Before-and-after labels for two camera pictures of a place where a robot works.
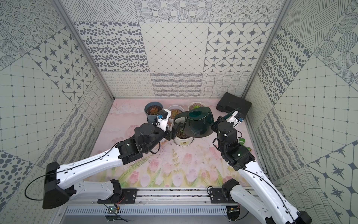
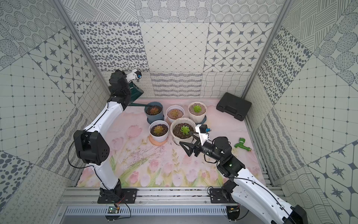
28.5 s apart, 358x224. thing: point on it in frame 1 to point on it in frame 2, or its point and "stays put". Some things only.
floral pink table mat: x=199 y=163 stays put
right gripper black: x=215 y=127 to x=191 y=146
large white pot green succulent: x=182 y=138 stays put
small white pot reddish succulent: x=175 y=109 stays put
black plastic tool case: x=229 y=102 stays put
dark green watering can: x=199 y=121 to x=136 y=92
